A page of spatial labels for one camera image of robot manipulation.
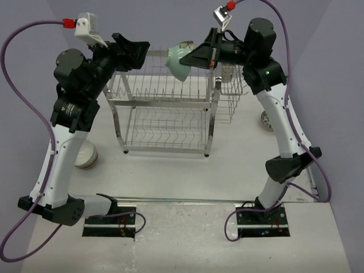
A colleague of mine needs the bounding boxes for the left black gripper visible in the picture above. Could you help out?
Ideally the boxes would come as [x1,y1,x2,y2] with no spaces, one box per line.
[85,31,150,98]

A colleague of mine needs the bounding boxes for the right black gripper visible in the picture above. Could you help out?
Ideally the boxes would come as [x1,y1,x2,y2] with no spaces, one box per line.
[181,27,255,69]

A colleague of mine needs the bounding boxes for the celadon green bowl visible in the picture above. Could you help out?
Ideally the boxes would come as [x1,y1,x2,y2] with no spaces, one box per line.
[165,40,195,82]

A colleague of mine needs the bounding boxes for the light blue white bowl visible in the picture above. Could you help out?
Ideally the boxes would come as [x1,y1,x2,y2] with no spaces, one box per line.
[75,140,97,167]

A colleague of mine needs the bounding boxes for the brown patterned bowl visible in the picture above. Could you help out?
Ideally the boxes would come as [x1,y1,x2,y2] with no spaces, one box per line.
[77,154,98,169]

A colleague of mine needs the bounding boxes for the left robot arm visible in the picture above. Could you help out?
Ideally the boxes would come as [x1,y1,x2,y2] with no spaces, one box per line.
[18,33,150,226]

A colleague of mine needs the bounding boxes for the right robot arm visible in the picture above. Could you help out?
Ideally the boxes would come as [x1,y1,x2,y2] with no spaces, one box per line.
[180,18,322,224]

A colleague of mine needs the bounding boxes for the stainless steel dish rack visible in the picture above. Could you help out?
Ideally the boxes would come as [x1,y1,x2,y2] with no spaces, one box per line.
[104,51,221,158]

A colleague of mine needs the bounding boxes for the steel utensil cup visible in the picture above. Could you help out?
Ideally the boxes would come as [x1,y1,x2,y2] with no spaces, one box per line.
[221,63,235,83]

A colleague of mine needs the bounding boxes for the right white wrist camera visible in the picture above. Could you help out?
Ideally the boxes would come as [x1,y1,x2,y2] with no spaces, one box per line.
[213,6,231,32]

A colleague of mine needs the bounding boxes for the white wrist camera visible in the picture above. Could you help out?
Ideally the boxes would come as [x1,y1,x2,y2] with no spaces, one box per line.
[213,6,231,32]
[74,13,107,47]

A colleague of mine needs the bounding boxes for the wire utensil basket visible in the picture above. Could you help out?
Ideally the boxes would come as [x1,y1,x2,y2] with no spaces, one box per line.
[216,63,250,123]

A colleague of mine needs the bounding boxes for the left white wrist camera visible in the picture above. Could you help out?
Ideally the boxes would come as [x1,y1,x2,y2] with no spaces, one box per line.
[74,13,107,47]

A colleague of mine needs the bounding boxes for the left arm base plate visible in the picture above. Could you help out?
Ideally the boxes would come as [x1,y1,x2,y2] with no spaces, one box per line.
[82,206,137,238]

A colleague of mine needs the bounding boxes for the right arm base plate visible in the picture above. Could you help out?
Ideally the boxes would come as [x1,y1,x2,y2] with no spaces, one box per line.
[236,205,290,238]

